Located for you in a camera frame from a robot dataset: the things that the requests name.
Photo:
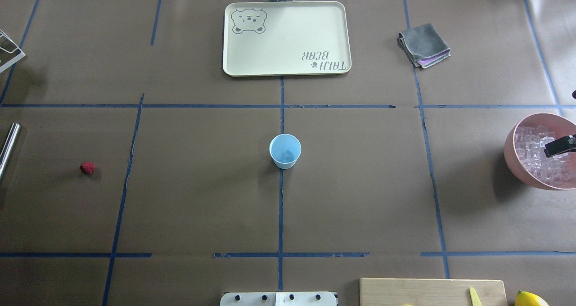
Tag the light blue plastic cup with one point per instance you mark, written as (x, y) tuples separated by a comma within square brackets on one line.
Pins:
[(284, 142)]

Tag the whole yellow lemon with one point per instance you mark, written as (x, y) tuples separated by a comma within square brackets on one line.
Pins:
[(524, 298)]

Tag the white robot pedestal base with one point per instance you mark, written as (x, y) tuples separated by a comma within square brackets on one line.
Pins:
[(313, 298)]

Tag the folded grey purple cloth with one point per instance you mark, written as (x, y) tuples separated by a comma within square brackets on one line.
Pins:
[(424, 46)]

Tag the pink bowl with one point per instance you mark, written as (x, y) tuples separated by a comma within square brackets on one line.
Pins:
[(560, 125)]

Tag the metal cup rack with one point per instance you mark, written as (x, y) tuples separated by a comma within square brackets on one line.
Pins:
[(10, 52)]

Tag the steel muddler with black tip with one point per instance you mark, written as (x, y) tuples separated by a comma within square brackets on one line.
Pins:
[(7, 148)]

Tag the cream bear serving tray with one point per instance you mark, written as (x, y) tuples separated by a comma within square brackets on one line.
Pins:
[(285, 39)]

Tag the pile of clear ice cubes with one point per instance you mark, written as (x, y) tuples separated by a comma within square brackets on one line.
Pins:
[(530, 148)]

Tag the wooden cutting board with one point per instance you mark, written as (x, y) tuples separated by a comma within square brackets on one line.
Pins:
[(430, 292)]

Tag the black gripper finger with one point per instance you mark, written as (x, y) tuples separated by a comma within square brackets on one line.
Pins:
[(564, 143), (551, 151)]

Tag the red strawberry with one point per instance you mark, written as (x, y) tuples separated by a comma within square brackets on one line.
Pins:
[(87, 168)]

